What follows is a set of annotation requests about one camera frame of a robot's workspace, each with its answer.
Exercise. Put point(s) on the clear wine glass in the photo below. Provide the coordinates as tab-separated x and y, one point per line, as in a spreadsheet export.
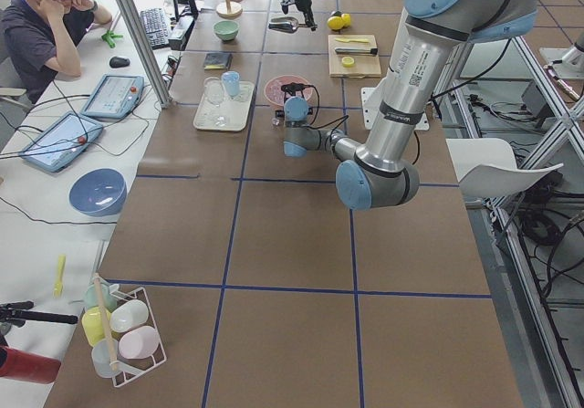
214	95

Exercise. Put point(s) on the red bottle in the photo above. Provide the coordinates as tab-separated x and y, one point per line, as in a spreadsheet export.
24	366

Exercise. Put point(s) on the light blue cup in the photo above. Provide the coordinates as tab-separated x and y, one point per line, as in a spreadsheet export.
231	82

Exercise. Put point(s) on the blue bowl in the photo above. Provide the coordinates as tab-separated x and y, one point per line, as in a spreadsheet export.
99	193

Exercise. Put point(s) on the near teach pendant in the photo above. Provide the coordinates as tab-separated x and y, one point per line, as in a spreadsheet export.
62	142

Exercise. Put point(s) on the cream serving tray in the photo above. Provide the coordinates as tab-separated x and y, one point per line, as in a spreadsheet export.
236	110

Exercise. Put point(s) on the wooden cutting board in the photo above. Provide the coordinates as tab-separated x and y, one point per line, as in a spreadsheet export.
365	67

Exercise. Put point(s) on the black keyboard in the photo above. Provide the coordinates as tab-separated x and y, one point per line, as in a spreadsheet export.
156	26

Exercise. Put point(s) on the white cup in rack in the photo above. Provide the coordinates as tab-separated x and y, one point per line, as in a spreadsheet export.
129	316

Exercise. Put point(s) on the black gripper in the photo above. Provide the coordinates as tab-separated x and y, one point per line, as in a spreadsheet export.
296	92
303	1

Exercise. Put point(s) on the seated person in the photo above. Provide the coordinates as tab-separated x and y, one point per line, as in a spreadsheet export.
42	37

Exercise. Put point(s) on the aluminium frame post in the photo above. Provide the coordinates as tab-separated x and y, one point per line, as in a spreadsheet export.
133	23

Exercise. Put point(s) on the silver metal ice scoop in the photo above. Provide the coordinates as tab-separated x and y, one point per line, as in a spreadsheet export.
286	24

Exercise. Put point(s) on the pink cup in rack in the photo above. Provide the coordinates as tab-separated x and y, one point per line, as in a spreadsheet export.
139	343

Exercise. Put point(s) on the pink bowl of ice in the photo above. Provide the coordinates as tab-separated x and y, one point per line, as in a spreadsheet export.
272	90

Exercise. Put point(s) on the yellow lemon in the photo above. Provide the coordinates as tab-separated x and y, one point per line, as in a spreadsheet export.
344	20
335	23

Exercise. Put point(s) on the lemon half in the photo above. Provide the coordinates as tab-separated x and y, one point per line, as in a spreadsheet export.
348	62

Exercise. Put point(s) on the far teach pendant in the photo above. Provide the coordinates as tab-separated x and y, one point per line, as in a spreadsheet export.
114	97

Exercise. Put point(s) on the wooden cup tree stand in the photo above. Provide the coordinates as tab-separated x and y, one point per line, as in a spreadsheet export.
229	9

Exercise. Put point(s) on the teach pendant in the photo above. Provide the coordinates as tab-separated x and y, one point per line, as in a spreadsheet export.
62	142
114	97

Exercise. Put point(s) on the black tripod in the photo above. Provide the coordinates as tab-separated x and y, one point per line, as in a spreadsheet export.
17	314

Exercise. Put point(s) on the yellow cup in rack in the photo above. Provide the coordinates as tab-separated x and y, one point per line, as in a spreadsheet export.
92	326

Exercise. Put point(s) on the yellow plastic knife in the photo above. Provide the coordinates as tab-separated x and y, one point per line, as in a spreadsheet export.
352	40

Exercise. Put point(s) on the black computer mouse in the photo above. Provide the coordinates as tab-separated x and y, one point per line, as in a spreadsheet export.
119	62

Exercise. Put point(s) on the white chair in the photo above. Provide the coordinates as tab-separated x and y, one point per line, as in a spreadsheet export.
487	168

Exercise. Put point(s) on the yellow plastic fork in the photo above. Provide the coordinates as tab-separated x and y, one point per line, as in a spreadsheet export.
58	283

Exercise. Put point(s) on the green ceramic bowl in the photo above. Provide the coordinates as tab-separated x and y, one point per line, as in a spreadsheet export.
226	30

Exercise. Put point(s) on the white cup rack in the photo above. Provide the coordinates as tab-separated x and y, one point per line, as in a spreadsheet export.
122	332

